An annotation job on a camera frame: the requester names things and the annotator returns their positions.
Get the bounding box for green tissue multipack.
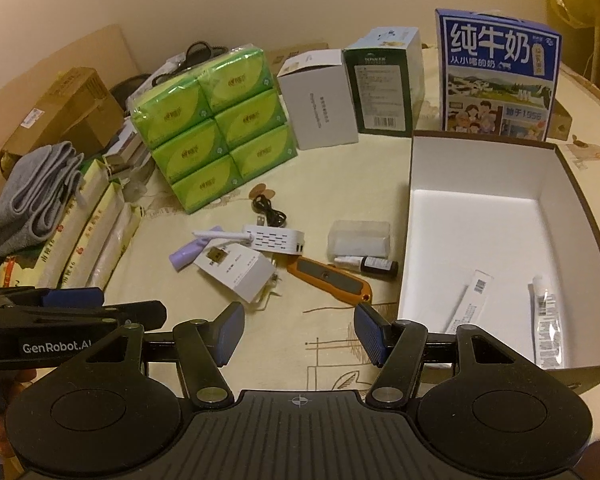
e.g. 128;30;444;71
127;47;299;215

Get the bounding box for low cardboard box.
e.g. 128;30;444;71
265;40;331;68

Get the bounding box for white stick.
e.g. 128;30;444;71
192;229;253;243

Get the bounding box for white tube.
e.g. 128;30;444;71
530;274;561;371

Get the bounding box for yellow trimmed rice bag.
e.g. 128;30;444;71
87;204;146;291
67;182;131;288
0;255;46;288
35;159;112;288

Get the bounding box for black coiled cord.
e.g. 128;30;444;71
152;40;226;88

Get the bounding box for blue milk carton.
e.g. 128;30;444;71
434;7;563;142

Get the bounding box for orange utility knife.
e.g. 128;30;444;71
286;256;374;307

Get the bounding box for white perforated power strip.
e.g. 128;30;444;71
242;217;307;256

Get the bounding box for green tea box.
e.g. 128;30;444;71
342;27;426;138

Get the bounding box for white cardboard box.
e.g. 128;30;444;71
276;49;360;151

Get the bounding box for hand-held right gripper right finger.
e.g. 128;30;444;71
355;305;531;407

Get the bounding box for person's left hand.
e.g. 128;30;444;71
0;367;38;456

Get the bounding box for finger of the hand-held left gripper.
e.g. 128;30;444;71
55;300;168;333
0;286;106;311

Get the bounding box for purple tube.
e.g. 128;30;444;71
168;237;211;272

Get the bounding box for slim white box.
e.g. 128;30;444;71
442;268;496;336

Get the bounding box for small dark bottle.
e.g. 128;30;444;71
361;256;400;281

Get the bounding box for black cable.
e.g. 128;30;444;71
250;194;287;231

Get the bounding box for grey towel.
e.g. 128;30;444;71
0;141;86;257

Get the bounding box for clear plastic box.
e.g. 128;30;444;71
327;220;392;263

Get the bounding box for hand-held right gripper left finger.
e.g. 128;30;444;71
75;303;245;410

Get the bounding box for white power adapter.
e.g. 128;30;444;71
196;242;281;304

